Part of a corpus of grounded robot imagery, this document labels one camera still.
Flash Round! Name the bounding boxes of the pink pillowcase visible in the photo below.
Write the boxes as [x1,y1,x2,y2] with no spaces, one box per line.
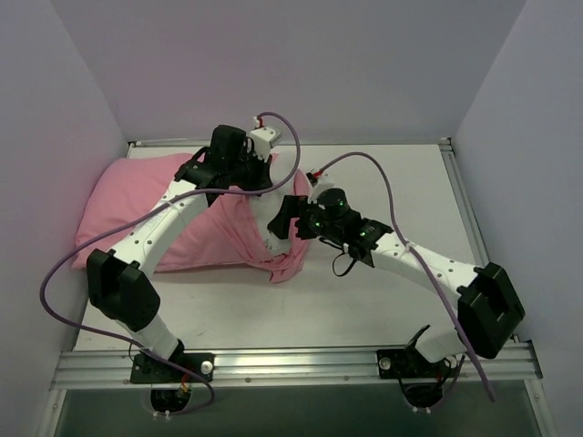
[73,152,311,284]

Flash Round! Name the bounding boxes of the white pillow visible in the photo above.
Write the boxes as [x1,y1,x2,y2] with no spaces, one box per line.
[249,152,295,257]

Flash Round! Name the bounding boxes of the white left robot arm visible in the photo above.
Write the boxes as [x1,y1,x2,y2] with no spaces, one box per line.
[87,120,285,381]

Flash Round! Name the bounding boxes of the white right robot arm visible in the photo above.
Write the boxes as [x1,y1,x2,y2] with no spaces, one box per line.
[267,188,526,376]

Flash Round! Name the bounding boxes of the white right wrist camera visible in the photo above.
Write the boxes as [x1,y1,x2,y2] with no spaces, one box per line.
[306,170,334,203]

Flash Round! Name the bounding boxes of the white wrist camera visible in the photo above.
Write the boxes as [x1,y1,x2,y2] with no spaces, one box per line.
[306,170,334,203]
[248,127,281,162]

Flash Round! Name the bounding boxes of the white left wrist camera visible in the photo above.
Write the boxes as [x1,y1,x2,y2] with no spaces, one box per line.
[248,127,281,162]

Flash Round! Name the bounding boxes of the aluminium back frame rail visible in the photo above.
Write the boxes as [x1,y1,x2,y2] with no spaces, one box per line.
[128,137,453,147]

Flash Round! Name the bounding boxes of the aluminium frame rail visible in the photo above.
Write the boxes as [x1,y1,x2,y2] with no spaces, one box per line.
[438,137,489,266]
[51,342,543,390]
[128,137,453,147]

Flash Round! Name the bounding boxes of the aluminium right frame rail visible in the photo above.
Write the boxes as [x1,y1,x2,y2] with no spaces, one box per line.
[438,137,489,266]

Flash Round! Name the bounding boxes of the aluminium front frame rail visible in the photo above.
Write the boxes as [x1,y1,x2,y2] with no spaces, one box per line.
[51,342,543,390]

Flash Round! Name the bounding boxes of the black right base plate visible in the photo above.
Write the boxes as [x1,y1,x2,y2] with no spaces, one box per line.
[375,349,453,381]

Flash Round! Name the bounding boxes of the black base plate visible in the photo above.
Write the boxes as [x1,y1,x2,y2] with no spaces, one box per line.
[129,352,215,384]
[375,349,453,381]

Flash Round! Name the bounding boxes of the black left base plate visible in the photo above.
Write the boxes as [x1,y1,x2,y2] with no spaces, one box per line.
[129,352,215,384]

